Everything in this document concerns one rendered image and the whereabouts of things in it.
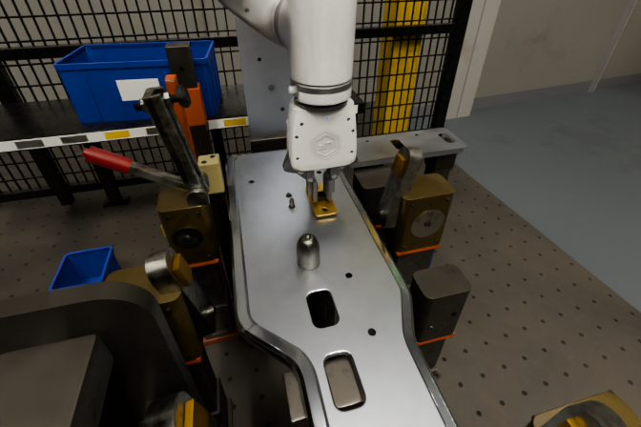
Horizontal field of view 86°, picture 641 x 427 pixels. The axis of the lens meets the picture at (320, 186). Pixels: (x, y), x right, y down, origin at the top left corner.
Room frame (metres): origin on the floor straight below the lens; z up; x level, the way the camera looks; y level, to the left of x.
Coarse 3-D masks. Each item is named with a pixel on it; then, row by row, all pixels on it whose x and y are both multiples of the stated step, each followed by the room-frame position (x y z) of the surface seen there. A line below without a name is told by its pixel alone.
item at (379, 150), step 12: (408, 132) 0.72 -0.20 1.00; (420, 132) 0.72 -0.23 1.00; (432, 132) 0.72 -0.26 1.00; (444, 132) 0.72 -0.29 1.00; (360, 144) 0.67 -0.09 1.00; (372, 144) 0.67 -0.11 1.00; (384, 144) 0.67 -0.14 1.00; (408, 144) 0.67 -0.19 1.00; (420, 144) 0.67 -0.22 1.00; (432, 144) 0.67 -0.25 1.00; (444, 144) 0.67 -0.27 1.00; (456, 144) 0.67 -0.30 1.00; (360, 156) 0.61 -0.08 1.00; (372, 156) 0.61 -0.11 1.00; (384, 156) 0.61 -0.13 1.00; (432, 156) 0.63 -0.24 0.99; (348, 168) 0.59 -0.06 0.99
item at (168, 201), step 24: (168, 192) 0.42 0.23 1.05; (168, 216) 0.38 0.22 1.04; (192, 216) 0.38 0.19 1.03; (168, 240) 0.38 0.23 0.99; (192, 240) 0.38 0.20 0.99; (216, 240) 0.40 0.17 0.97; (192, 264) 0.38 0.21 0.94; (216, 264) 0.40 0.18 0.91; (216, 288) 0.39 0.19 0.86; (216, 336) 0.38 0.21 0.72
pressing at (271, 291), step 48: (240, 192) 0.49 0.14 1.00; (288, 192) 0.49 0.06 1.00; (336, 192) 0.49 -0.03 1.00; (240, 240) 0.37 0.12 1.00; (288, 240) 0.37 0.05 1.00; (336, 240) 0.37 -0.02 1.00; (240, 288) 0.28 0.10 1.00; (288, 288) 0.28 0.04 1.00; (336, 288) 0.28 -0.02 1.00; (384, 288) 0.28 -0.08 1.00; (288, 336) 0.22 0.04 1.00; (336, 336) 0.22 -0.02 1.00; (384, 336) 0.22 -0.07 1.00; (384, 384) 0.16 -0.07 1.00; (432, 384) 0.17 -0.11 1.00
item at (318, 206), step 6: (318, 186) 0.50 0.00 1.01; (306, 192) 0.48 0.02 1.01; (318, 192) 0.47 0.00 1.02; (318, 198) 0.45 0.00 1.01; (324, 198) 0.46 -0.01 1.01; (312, 204) 0.45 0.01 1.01; (318, 204) 0.45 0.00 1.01; (324, 204) 0.45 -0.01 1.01; (330, 204) 0.45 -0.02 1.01; (318, 210) 0.43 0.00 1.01; (330, 210) 0.43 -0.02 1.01; (336, 210) 0.43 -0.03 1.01
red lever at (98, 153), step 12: (84, 156) 0.38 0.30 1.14; (96, 156) 0.38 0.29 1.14; (108, 156) 0.39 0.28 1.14; (120, 156) 0.39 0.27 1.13; (108, 168) 0.38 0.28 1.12; (120, 168) 0.38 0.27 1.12; (132, 168) 0.39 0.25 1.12; (144, 168) 0.40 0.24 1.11; (156, 180) 0.40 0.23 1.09; (168, 180) 0.40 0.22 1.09; (180, 180) 0.41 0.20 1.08
